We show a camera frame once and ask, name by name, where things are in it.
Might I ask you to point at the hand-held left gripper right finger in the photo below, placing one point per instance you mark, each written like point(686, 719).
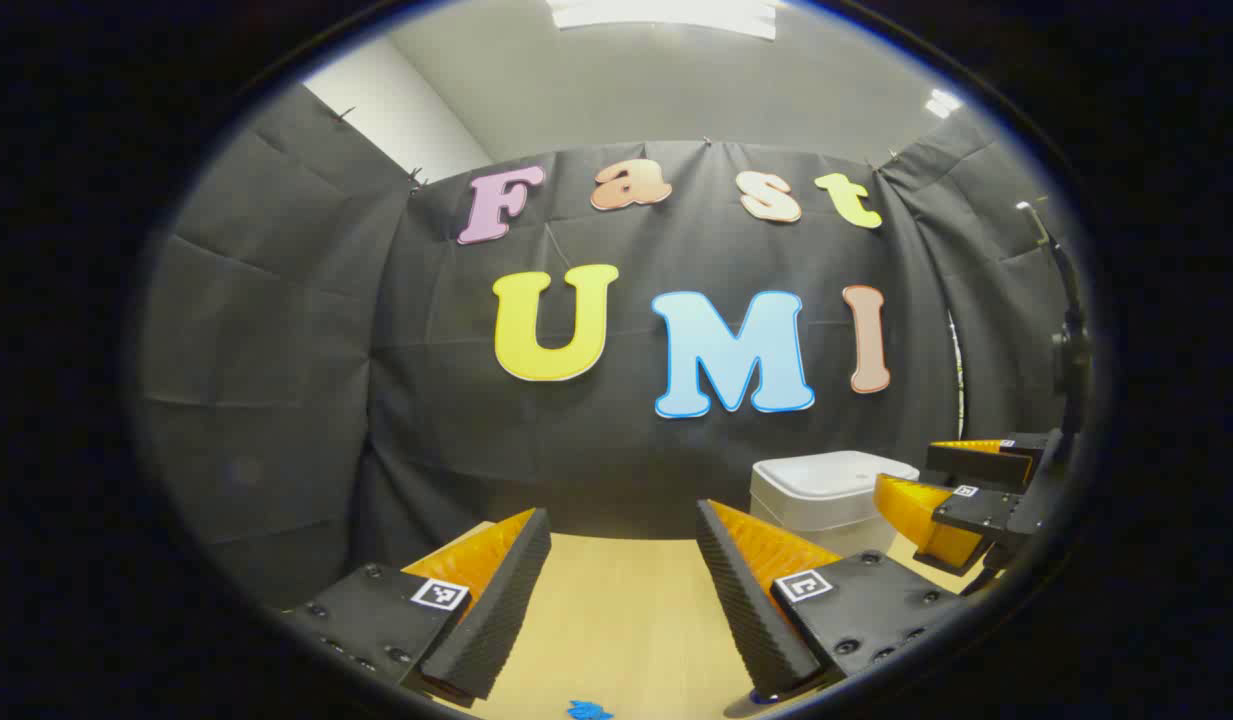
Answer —
point(741, 610)

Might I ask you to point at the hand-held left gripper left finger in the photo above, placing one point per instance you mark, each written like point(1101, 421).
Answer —
point(501, 610)

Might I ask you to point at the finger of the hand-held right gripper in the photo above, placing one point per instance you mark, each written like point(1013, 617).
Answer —
point(976, 515)
point(986, 465)

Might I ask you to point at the white desktop garbage bin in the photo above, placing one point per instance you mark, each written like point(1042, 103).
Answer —
point(826, 510)

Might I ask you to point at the blue paper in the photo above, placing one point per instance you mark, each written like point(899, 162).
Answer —
point(588, 711)

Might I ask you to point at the wooden desktop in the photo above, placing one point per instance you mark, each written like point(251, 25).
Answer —
point(616, 620)

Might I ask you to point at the black backdrop cloth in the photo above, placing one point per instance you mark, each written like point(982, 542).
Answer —
point(616, 450)

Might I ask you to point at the small ceiling light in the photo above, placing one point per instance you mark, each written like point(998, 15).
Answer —
point(943, 103)

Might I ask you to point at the large ceiling light panel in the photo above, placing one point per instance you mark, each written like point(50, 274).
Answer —
point(666, 15)

